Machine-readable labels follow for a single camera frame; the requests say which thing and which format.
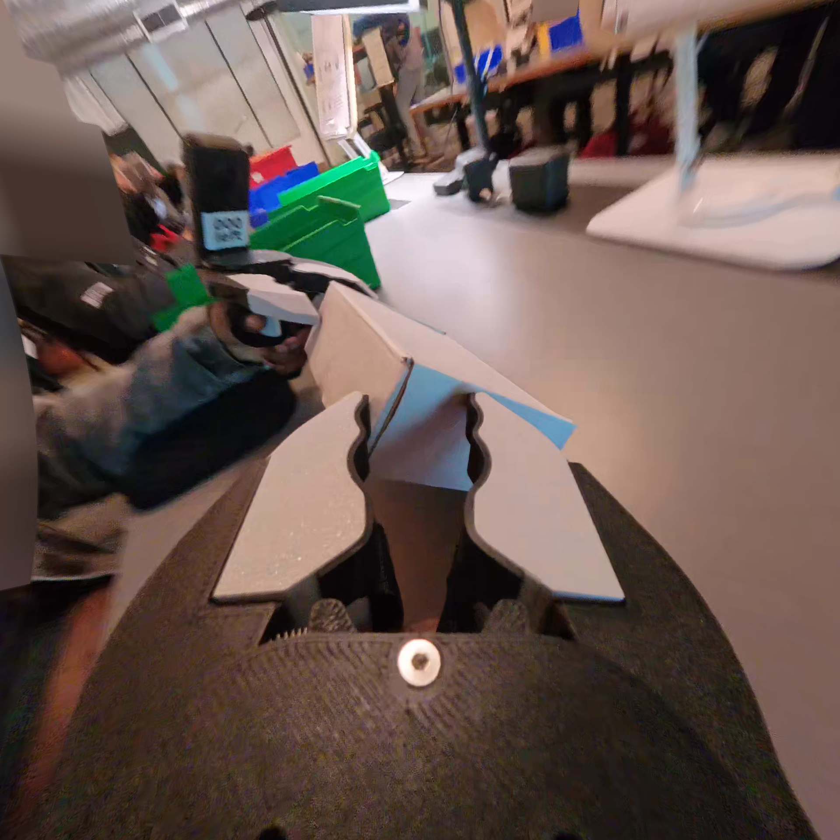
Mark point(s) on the silver air duct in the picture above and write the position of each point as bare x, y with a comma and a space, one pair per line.
111, 23

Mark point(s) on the small blue plastic bin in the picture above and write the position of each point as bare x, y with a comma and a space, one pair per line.
285, 187

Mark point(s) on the instruction sign on white stand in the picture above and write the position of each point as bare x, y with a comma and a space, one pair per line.
722, 216

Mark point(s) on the person's left hand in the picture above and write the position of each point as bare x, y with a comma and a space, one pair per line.
285, 361

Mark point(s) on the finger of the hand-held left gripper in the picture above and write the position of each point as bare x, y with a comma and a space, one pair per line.
328, 275
282, 305

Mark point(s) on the cluttered wooden desk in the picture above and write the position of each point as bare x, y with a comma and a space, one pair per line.
525, 75

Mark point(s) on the person's left forearm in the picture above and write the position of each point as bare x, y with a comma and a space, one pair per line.
164, 407

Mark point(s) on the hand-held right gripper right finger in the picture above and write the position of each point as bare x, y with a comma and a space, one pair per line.
544, 525

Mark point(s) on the black box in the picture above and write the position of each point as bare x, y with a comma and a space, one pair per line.
539, 180

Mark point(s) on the small grey device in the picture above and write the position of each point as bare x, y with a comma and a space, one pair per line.
449, 182

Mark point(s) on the red plastic bin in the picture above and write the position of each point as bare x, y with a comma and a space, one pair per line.
272, 164

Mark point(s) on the small black device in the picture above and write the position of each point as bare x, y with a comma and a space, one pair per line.
480, 176

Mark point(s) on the dark metal pole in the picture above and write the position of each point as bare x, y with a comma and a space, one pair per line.
471, 79

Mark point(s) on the white cardboard mailer box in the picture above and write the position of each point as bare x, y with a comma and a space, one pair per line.
367, 341

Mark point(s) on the white paper sign stand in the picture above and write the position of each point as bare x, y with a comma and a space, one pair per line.
331, 79

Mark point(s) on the green plastic bin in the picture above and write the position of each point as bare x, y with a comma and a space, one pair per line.
328, 243
348, 184

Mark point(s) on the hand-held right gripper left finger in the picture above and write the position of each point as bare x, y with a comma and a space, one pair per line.
295, 518

